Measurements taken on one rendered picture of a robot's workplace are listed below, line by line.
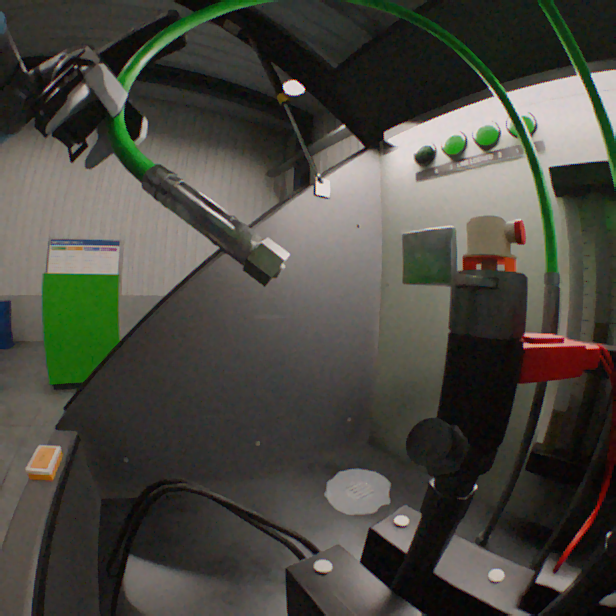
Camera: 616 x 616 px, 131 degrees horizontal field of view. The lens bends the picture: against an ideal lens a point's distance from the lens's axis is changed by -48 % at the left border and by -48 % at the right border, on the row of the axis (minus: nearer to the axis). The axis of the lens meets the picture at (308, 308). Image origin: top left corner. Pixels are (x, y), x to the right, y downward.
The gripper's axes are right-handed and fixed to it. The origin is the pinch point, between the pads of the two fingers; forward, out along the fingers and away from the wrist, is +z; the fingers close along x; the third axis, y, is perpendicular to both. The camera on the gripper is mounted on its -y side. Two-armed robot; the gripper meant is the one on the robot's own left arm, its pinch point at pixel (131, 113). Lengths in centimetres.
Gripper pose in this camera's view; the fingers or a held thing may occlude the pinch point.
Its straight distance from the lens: 20.1
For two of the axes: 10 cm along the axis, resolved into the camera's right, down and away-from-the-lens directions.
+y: -7.6, 6.5, -0.7
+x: -0.6, -1.7, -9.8
